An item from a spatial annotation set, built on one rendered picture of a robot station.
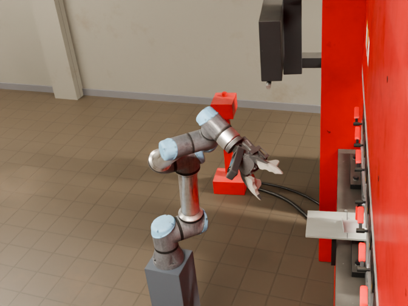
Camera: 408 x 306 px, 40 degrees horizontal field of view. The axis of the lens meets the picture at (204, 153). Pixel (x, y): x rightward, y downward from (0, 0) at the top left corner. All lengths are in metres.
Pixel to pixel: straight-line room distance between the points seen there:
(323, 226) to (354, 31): 1.05
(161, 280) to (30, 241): 1.87
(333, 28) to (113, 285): 2.14
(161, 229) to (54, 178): 2.62
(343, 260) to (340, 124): 0.96
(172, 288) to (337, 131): 1.29
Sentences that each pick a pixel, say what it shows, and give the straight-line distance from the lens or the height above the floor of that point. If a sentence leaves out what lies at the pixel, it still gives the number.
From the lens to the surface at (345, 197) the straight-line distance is 2.89.
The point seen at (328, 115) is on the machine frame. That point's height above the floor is 1.09.
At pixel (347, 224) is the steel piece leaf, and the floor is 1.00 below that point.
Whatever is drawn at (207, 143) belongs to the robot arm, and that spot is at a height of 1.59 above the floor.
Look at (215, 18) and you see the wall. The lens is 5.47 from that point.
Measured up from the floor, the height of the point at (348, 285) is 0.88.
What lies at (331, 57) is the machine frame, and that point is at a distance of 3.04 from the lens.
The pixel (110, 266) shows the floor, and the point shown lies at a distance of 3.95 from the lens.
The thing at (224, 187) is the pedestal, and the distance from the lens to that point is 4.40.
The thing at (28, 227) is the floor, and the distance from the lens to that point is 4.54.
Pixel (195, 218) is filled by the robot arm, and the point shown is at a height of 1.01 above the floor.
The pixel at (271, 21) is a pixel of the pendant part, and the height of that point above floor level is 1.60.
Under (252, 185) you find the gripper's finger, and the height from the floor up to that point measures 1.51.
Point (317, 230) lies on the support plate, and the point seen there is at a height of 1.00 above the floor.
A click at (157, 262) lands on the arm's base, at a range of 2.67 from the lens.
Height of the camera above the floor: 2.57
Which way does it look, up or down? 31 degrees down
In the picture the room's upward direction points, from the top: 6 degrees counter-clockwise
